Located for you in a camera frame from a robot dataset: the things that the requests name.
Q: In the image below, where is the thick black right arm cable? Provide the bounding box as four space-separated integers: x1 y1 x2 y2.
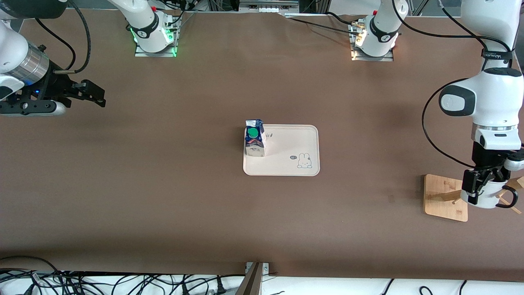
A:
52 0 91 75

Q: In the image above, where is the wooden mug tree rack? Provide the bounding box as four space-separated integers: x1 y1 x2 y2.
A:
424 174 524 222

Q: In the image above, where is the thin black tabletop cable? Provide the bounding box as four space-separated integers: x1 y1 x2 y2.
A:
285 16 361 37

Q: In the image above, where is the grey aluminium beam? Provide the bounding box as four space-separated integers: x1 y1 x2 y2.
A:
235 262 263 295

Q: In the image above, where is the cream rabbit print tray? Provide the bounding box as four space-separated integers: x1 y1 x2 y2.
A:
243 124 320 177

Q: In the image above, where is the blue white milk carton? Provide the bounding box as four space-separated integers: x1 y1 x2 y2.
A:
244 119 267 158

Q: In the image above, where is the grey power strip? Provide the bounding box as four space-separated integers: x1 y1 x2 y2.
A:
239 0 300 13

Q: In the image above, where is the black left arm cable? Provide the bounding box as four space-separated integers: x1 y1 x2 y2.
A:
391 0 514 168

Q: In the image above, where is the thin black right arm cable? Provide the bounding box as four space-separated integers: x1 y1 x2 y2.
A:
34 17 77 72

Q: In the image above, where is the long black floor cable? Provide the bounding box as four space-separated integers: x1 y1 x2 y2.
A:
59 271 246 283

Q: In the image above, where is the thick black curved floor cable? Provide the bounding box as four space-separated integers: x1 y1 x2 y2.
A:
0 255 60 275

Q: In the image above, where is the white smiley mug black handle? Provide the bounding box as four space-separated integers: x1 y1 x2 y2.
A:
461 178 519 209

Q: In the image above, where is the metal corner bracket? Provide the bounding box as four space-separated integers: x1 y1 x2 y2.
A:
245 261 271 275

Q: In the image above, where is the thick black tabletop cable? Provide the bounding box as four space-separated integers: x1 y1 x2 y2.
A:
325 11 356 26

